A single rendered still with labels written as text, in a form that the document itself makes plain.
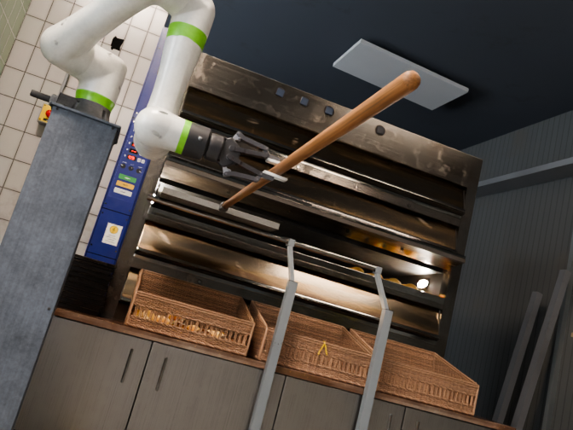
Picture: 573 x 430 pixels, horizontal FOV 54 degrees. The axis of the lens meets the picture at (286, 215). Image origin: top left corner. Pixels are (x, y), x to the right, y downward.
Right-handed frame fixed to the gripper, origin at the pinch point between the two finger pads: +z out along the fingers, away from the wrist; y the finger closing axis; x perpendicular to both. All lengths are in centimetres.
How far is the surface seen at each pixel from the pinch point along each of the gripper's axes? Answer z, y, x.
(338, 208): 71, -28, -154
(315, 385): 63, 64, -96
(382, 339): 88, 36, -91
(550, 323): 291, -13, -232
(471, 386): 145, 46, -101
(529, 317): 293, -15, -259
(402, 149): 101, -76, -158
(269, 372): 40, 63, -90
